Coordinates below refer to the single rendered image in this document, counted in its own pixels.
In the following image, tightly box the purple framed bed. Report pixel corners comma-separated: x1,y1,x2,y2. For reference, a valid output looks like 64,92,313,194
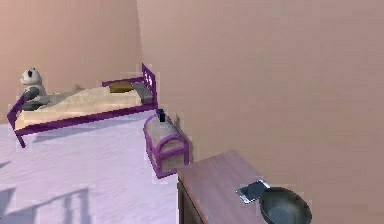
6,62,159,149

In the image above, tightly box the purple trimmed treasure chest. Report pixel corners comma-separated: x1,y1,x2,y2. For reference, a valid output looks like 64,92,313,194
143,113,191,180

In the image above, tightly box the panda plush toy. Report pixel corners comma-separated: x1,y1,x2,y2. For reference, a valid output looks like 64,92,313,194
19,67,51,112

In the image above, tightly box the dark grey bowl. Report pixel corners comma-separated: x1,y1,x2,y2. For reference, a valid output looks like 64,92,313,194
258,186,313,224

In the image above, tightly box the grey pillow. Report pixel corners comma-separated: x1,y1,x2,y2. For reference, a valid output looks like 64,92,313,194
130,81,155,105

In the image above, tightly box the silver framed phone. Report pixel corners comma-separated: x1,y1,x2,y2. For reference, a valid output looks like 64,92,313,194
235,179,271,205

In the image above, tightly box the olive brown pillow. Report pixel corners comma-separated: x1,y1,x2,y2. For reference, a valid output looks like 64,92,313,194
108,80,136,94

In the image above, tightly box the brown wooden chest of drawers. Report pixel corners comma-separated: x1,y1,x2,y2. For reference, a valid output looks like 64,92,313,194
176,149,278,224

